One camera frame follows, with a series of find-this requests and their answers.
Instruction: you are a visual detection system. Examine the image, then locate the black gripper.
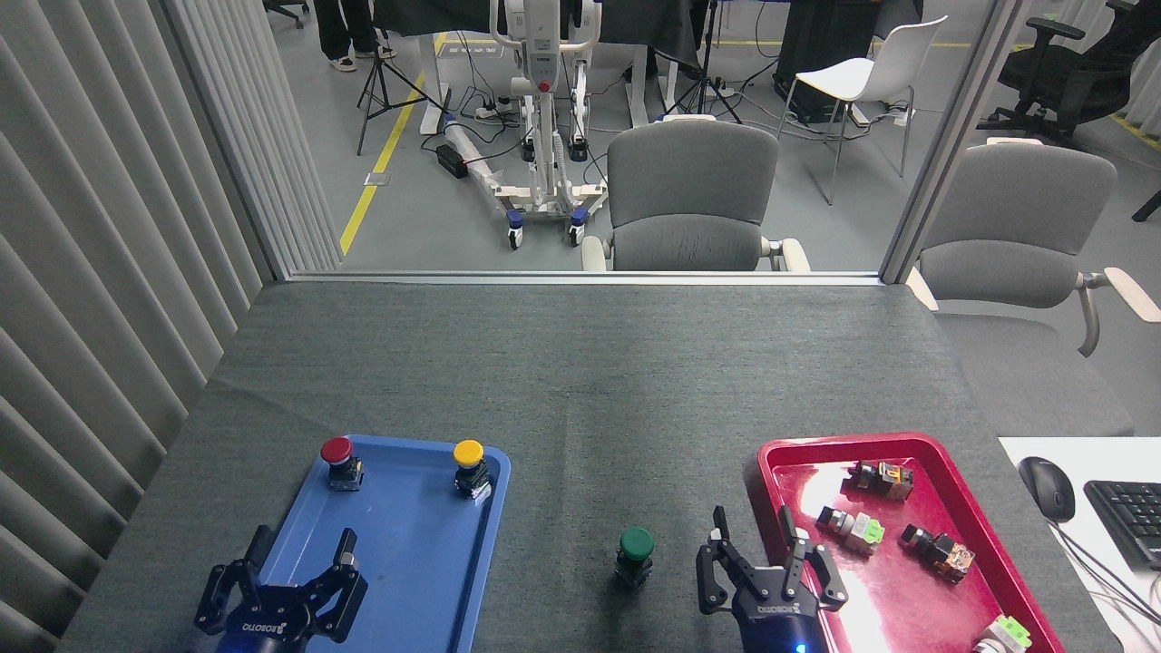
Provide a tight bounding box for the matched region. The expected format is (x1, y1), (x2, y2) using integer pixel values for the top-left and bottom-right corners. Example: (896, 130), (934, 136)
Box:
(696, 506), (850, 653)
(193, 524), (369, 653)

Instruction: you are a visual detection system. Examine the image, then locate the green push button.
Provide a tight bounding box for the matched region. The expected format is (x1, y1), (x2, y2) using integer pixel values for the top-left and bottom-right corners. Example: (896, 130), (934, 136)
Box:
(613, 527), (657, 589)

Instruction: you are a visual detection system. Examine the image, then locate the red push button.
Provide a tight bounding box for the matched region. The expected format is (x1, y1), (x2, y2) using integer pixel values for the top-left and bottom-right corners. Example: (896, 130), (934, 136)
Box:
(320, 436), (366, 493)

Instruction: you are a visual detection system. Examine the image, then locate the yellow push button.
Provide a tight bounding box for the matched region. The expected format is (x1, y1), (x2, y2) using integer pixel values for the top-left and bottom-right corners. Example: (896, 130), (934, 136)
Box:
(453, 439), (493, 501)

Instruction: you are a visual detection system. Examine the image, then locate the red plastic tray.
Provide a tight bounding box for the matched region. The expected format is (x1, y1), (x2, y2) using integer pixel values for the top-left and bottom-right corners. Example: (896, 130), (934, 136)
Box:
(756, 433), (1065, 653)

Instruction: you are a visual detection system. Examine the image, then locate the blue plastic tray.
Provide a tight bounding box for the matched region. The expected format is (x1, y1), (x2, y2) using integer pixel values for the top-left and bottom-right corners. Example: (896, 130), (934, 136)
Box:
(254, 434), (512, 653)

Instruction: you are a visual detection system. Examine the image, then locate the grey table cloth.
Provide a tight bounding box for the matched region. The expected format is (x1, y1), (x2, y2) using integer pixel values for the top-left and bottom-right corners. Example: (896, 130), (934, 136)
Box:
(54, 280), (1137, 653)

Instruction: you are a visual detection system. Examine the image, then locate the black computer mouse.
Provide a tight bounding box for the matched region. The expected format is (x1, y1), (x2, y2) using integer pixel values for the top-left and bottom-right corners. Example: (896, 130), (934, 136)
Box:
(1017, 455), (1078, 524)

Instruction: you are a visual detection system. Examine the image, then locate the black keyboard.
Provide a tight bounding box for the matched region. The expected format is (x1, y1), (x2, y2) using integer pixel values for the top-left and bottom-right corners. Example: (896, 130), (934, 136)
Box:
(1083, 479), (1161, 571)

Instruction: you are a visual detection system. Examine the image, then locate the grey office chair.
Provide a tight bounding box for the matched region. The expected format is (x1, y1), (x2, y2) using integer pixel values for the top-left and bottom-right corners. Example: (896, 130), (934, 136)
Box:
(904, 136), (1161, 358)
(580, 114), (812, 273)

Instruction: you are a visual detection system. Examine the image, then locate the black tripod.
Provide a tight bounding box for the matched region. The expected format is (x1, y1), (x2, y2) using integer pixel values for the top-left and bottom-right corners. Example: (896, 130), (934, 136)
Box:
(666, 0), (744, 126)
(356, 25), (446, 158)

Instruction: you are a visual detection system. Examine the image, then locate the white plastic chair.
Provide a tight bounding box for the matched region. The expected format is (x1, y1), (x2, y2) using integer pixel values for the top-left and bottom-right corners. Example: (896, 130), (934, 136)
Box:
(776, 15), (950, 207)

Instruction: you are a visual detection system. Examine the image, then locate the white stand on wheels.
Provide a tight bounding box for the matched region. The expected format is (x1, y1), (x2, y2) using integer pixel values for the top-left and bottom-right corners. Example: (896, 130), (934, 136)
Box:
(444, 0), (610, 251)

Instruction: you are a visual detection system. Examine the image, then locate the person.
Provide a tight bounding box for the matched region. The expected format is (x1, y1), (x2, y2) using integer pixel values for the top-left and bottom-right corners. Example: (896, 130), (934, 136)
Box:
(312, 0), (398, 73)

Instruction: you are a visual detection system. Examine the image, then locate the black office chair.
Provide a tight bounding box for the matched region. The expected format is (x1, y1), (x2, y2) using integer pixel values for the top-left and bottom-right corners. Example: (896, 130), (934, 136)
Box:
(976, 0), (1161, 147)

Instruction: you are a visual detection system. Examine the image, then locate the white green switch module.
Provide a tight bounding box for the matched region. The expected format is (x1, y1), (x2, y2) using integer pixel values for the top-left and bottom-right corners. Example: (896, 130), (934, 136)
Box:
(972, 614), (1033, 653)
(815, 506), (886, 557)

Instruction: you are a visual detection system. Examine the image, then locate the black orange switch module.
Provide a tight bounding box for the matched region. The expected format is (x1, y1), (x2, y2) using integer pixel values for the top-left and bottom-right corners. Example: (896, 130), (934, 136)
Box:
(900, 524), (977, 584)
(848, 459), (915, 503)

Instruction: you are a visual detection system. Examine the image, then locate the silver post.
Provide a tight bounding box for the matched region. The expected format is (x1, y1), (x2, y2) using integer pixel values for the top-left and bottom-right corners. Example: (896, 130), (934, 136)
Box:
(879, 0), (1027, 286)

